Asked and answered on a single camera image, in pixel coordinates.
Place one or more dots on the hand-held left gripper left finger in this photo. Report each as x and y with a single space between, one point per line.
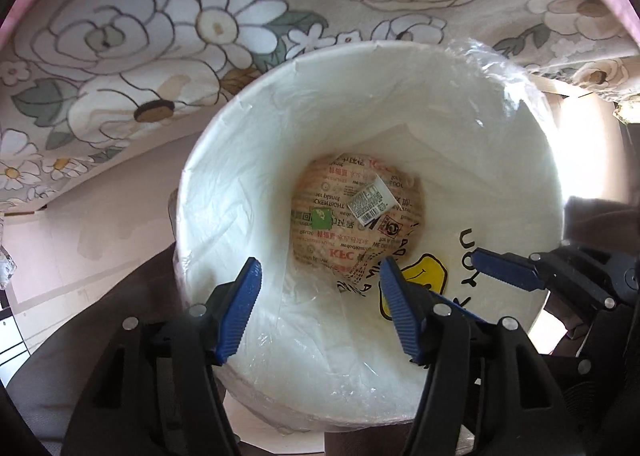
239 316

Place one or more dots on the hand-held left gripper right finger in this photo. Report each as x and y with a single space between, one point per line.
400 316

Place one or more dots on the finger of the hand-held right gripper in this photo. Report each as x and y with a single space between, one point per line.
470 312
510 270

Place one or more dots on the white trash bin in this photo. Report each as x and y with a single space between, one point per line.
240 186

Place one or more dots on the printed paper bag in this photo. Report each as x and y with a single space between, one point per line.
340 236

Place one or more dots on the clear plastic bin liner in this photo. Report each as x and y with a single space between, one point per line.
500 73

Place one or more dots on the beige bed frame panel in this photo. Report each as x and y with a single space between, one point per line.
100 216

